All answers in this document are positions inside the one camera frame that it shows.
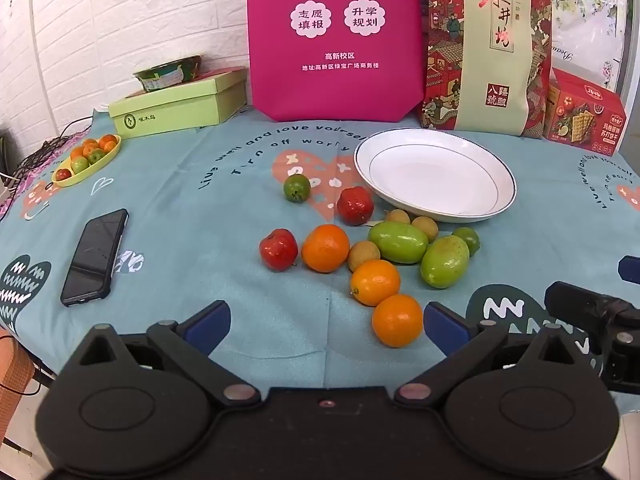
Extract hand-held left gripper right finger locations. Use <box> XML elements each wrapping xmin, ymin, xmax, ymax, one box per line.
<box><xmin>394</xmin><ymin>301</ymin><xmax>603</xmax><ymax>408</ymax></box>

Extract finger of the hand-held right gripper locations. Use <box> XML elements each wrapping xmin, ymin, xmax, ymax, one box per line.
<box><xmin>618</xmin><ymin>255</ymin><xmax>640</xmax><ymax>287</ymax></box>
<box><xmin>544</xmin><ymin>281</ymin><xmax>640</xmax><ymax>396</ymax></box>

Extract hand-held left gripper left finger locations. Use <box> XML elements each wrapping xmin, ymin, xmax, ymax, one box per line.
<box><xmin>55</xmin><ymin>300</ymin><xmax>262</xmax><ymax>409</ymax></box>

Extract green mango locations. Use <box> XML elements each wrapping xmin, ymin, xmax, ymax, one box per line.
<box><xmin>420</xmin><ymin>235</ymin><xmax>471</xmax><ymax>290</ymax></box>

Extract small green lime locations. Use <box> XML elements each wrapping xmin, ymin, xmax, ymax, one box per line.
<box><xmin>451</xmin><ymin>227</ymin><xmax>481</xmax><ymax>257</ymax></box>

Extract oblong green jujube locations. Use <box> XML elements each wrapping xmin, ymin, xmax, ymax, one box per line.
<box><xmin>368</xmin><ymin>221</ymin><xmax>430</xmax><ymax>264</ymax></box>

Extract red wax apple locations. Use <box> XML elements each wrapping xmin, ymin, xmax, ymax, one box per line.
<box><xmin>259</xmin><ymin>228</ymin><xmax>299</xmax><ymax>272</ymax></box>
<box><xmin>336</xmin><ymin>186</ymin><xmax>375</xmax><ymax>226</ymax></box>

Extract white plate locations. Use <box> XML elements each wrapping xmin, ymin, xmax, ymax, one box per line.
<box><xmin>354</xmin><ymin>128</ymin><xmax>517</xmax><ymax>224</ymax></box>

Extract orange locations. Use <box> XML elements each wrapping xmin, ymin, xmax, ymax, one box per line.
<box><xmin>301</xmin><ymin>224</ymin><xmax>351</xmax><ymax>274</ymax></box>
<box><xmin>371</xmin><ymin>294</ymin><xmax>425</xmax><ymax>349</ymax></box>
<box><xmin>350</xmin><ymin>259</ymin><xmax>402</xmax><ymax>307</ymax></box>

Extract teal printed tablecloth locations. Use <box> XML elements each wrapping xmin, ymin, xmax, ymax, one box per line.
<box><xmin>0</xmin><ymin>105</ymin><xmax>640</xmax><ymax>401</ymax></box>

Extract black smartphone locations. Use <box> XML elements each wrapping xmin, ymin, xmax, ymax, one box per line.
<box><xmin>60</xmin><ymin>208</ymin><xmax>130</xmax><ymax>307</ymax></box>

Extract red cracker box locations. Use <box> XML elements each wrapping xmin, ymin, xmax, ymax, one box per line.
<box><xmin>542</xmin><ymin>67</ymin><xmax>627</xmax><ymax>156</ymax></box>

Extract small dark green guava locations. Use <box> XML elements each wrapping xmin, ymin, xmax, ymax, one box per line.
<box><xmin>283</xmin><ymin>174</ymin><xmax>312</xmax><ymax>204</ymax></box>

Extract yellow oval dish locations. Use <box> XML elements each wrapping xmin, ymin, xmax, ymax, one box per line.
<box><xmin>51</xmin><ymin>134</ymin><xmax>122</xmax><ymax>189</ymax></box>

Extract light green cardboard box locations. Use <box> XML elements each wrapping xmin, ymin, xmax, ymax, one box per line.
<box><xmin>107</xmin><ymin>66</ymin><xmax>249</xmax><ymax>140</ymax></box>

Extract purple patterned cloth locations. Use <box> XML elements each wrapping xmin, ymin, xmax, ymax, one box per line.
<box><xmin>0</xmin><ymin>167</ymin><xmax>56</xmax><ymax>216</ymax></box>

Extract patterned green-red gift box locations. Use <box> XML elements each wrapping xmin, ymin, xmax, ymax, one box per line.
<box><xmin>417</xmin><ymin>0</ymin><xmax>555</xmax><ymax>140</ymax></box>

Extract green patterned bowl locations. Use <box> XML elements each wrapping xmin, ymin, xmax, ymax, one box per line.
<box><xmin>132</xmin><ymin>55</ymin><xmax>203</xmax><ymax>93</ymax></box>

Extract magenta tote bag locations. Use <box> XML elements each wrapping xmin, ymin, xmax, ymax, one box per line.
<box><xmin>246</xmin><ymin>0</ymin><xmax>432</xmax><ymax>123</ymax></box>

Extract black cables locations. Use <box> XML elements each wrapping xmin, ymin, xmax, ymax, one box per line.
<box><xmin>0</xmin><ymin>115</ymin><xmax>96</xmax><ymax>196</ymax></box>

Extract floral wall poster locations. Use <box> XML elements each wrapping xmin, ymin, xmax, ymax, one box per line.
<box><xmin>550</xmin><ymin>0</ymin><xmax>626</xmax><ymax>96</ymax></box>

